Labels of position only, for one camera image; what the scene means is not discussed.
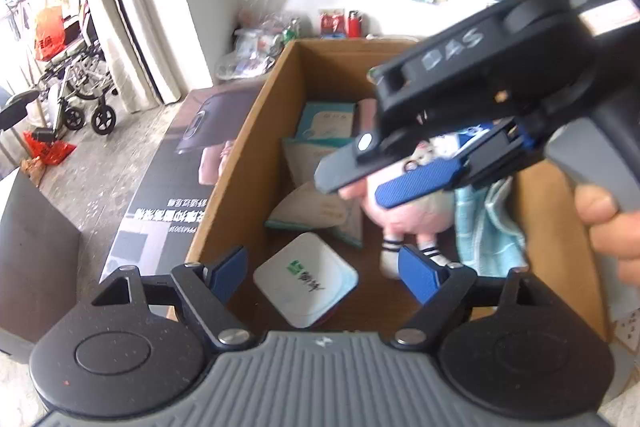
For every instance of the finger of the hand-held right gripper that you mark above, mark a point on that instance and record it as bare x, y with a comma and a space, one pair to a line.
357, 162
415, 184

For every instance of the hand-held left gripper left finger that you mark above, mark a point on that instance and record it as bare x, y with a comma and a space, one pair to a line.
227, 274

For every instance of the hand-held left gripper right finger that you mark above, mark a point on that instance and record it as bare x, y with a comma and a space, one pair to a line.
417, 274

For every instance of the pink plush doll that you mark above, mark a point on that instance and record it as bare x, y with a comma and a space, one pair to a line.
425, 217

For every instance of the teal white face mask pack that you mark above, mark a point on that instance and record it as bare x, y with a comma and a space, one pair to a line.
325, 122
305, 159

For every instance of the white snack packet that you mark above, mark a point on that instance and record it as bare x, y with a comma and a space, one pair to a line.
310, 214

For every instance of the white square packet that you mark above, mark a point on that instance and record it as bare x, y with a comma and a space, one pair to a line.
305, 277

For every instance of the light blue towel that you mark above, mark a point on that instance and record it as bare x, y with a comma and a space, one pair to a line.
485, 227

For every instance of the brown cardboard box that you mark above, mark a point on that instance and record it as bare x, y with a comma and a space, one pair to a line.
240, 187

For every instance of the person's right hand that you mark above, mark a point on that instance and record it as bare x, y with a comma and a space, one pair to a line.
615, 242

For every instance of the large printed flat carton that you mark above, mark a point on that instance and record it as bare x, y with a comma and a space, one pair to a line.
165, 187

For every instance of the red thermos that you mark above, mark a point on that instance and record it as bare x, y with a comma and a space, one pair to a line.
354, 24

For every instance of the red white box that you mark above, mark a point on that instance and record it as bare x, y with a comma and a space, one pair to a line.
332, 22

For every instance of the green bottle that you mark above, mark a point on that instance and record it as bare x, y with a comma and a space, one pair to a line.
290, 32

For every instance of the white crumpled bag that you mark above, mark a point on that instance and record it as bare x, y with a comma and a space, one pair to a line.
245, 52

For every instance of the clear plastic bag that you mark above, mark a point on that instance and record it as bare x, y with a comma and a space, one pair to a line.
260, 2

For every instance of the dark cabinet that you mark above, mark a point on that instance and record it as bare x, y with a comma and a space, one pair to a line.
35, 257

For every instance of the red plastic stool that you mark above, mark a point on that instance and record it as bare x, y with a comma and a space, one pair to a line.
50, 152

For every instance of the wheelchair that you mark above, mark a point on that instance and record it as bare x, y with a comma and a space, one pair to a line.
80, 72

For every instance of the black round stool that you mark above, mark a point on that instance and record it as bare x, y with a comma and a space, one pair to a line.
17, 109

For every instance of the beige curtain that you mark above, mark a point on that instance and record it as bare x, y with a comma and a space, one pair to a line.
135, 7

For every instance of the red plastic bag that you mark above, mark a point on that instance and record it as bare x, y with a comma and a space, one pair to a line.
48, 34

